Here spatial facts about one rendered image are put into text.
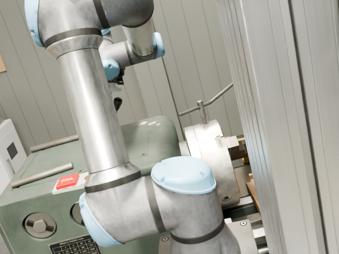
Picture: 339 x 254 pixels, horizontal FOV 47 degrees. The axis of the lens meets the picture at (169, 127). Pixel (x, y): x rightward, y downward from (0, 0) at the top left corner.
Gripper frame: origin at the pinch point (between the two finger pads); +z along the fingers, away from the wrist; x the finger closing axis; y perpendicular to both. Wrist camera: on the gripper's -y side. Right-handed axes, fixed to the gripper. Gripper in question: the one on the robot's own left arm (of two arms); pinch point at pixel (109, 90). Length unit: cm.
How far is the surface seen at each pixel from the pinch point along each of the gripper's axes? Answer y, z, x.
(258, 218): 55, 19, -43
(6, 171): -143, 220, 61
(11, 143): -149, 226, 95
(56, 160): -16.8, 3.5, -27.4
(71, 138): -15.7, 12.2, -14.2
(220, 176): 40, -2, -36
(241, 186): 49, 12, -34
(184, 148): 28.8, 0.9, -24.4
